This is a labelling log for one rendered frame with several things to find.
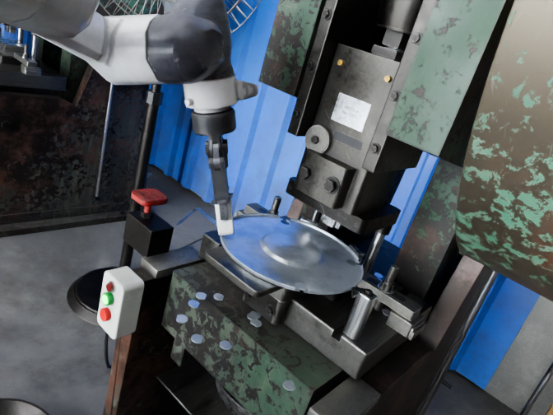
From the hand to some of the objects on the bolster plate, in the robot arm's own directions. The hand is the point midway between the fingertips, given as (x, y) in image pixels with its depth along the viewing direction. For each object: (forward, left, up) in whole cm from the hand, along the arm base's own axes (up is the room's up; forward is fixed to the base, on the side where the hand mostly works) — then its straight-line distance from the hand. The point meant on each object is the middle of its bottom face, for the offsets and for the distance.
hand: (224, 216), depth 86 cm
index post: (+8, -29, -12) cm, 32 cm away
